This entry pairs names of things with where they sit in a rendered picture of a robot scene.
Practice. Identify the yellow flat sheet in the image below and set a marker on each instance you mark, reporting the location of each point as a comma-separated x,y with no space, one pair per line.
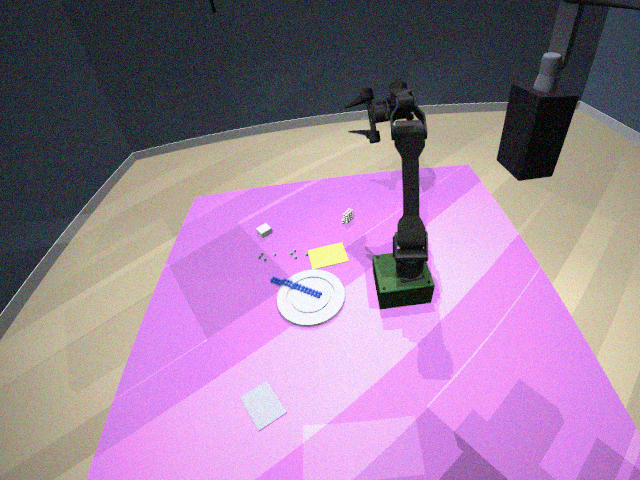
327,256

